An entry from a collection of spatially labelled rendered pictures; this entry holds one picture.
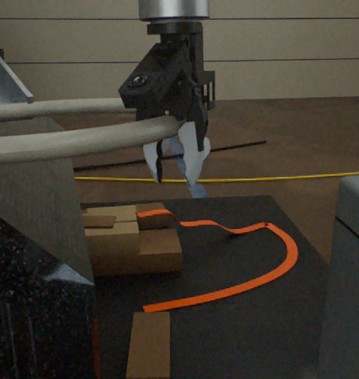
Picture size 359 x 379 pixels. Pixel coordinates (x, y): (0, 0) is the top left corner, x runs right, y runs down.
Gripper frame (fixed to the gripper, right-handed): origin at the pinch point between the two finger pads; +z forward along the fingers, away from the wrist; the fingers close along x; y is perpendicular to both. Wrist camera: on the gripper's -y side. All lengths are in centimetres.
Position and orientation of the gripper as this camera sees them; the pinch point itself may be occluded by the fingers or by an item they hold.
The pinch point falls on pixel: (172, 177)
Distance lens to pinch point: 65.4
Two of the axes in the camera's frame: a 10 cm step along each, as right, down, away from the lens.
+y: 4.4, -2.7, 8.5
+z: 0.3, 9.6, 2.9
